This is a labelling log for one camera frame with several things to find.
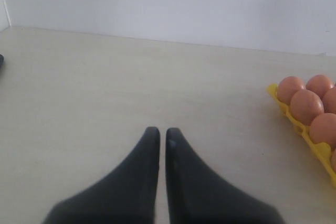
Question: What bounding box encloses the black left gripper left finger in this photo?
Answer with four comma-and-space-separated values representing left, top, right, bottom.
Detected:
44, 127, 160, 223

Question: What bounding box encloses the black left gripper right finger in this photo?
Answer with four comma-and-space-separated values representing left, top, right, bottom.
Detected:
165, 127, 284, 223

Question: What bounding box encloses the yellow plastic egg tray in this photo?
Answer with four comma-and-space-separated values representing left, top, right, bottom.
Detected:
266, 83, 335, 188

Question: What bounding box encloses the brown egg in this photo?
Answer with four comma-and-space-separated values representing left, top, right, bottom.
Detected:
322, 87, 336, 114
309, 113, 335, 150
289, 89, 324, 126
330, 149, 336, 173

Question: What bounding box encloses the brown egg packed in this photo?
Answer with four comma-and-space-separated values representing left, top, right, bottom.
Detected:
277, 76, 306, 105
306, 74, 334, 99

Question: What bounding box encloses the dark cloth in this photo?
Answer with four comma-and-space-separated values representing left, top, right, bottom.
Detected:
0, 55, 5, 71

